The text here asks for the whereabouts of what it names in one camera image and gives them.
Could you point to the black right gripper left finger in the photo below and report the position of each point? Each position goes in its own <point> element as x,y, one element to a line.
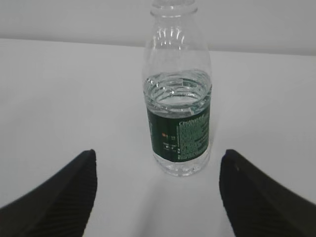
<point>59,207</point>

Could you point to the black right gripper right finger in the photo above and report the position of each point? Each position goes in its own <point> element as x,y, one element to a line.
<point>258,206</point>

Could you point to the clear green-label water bottle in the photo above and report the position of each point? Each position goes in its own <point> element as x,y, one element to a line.
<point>177,86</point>

